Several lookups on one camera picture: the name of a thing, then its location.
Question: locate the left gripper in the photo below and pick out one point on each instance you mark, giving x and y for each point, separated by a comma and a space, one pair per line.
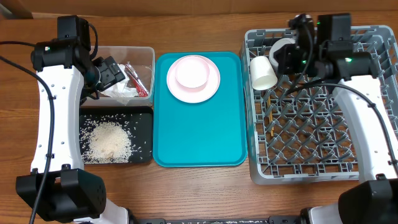
111, 71

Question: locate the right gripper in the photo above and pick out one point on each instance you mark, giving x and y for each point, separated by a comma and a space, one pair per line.
283, 53

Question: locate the grey bowl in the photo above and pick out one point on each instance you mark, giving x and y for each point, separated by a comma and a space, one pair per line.
275, 47

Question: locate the white tissue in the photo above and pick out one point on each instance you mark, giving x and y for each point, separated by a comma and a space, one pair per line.
121, 89

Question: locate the white cup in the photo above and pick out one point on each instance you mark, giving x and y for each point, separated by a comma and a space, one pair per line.
262, 74

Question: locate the red sauce packet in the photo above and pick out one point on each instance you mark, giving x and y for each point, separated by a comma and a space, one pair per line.
131, 72

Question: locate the rice pile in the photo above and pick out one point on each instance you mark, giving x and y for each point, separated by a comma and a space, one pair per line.
109, 144

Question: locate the small pink plate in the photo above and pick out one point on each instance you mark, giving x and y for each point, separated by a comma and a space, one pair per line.
192, 71

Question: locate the large white plate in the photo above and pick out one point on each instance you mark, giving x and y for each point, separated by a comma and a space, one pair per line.
194, 95

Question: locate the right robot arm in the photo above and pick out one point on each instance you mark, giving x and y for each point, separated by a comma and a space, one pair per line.
356, 89

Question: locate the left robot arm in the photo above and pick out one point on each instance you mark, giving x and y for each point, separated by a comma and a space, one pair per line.
58, 188

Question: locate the grey dishwasher rack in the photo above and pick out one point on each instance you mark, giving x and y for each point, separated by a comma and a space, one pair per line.
311, 140

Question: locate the clear plastic bin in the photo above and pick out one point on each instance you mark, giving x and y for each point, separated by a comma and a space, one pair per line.
142, 60

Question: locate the black plastic tray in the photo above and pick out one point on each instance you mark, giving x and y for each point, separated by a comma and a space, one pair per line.
143, 124

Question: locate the teal serving tray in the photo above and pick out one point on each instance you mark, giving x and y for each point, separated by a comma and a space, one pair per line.
210, 133

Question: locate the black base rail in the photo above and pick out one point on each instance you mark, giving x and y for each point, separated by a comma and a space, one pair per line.
276, 219

